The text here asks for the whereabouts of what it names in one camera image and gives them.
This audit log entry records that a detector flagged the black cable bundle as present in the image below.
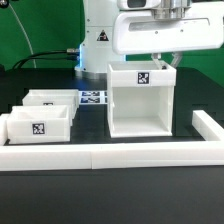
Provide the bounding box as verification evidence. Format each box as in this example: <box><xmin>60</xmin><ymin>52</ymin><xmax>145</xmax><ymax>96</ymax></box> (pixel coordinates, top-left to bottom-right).
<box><xmin>12</xmin><ymin>48</ymin><xmax>81</xmax><ymax>70</ymax></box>

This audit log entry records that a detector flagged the white rear drawer tray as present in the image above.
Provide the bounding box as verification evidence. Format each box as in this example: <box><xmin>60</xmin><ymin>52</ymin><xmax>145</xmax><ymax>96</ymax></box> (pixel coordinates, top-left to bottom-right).
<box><xmin>22</xmin><ymin>89</ymin><xmax>79</xmax><ymax>118</ymax></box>

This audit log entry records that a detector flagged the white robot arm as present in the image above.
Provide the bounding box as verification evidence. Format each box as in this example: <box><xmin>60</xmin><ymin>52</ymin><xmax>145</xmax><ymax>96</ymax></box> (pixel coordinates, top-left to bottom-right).
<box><xmin>75</xmin><ymin>0</ymin><xmax>224</xmax><ymax>78</ymax></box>

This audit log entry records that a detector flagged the thin white cable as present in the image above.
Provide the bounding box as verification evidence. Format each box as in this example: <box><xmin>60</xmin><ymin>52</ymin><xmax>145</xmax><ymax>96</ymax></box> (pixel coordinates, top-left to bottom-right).
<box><xmin>8</xmin><ymin>3</ymin><xmax>38</xmax><ymax>69</ymax></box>

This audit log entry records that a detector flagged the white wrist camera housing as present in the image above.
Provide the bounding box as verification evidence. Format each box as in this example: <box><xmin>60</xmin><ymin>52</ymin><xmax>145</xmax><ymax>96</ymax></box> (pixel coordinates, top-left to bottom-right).
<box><xmin>117</xmin><ymin>0</ymin><xmax>161</xmax><ymax>10</ymax></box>

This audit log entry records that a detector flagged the white drawer cabinet box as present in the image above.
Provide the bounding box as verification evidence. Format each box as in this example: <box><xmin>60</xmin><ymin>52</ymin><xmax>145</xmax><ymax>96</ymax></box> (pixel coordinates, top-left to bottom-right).
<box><xmin>107</xmin><ymin>61</ymin><xmax>176</xmax><ymax>138</ymax></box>

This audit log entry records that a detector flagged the white U-shaped border fence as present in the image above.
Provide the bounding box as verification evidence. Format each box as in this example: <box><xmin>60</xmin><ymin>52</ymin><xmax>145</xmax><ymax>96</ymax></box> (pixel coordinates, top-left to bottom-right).
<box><xmin>0</xmin><ymin>110</ymin><xmax>224</xmax><ymax>171</ymax></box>

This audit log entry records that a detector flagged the printed marker sheet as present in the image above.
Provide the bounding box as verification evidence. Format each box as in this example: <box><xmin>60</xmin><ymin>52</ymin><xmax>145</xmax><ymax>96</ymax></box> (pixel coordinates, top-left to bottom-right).
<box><xmin>79</xmin><ymin>91</ymin><xmax>107</xmax><ymax>104</ymax></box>

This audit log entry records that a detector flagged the white front drawer tray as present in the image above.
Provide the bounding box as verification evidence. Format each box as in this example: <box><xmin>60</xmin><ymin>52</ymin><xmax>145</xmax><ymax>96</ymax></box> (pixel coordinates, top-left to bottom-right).
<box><xmin>7</xmin><ymin>105</ymin><xmax>71</xmax><ymax>144</ymax></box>

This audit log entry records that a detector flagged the white drawer tray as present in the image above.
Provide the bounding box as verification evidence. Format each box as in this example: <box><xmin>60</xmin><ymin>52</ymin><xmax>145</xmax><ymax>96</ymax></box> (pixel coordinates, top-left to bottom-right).
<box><xmin>7</xmin><ymin>105</ymin><xmax>71</xmax><ymax>144</ymax></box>
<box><xmin>22</xmin><ymin>89</ymin><xmax>79</xmax><ymax>118</ymax></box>

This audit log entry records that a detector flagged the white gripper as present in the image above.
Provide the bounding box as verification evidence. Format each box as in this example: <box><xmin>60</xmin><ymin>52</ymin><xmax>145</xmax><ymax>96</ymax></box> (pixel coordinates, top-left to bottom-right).
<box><xmin>113</xmin><ymin>11</ymin><xmax>224</xmax><ymax>69</ymax></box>

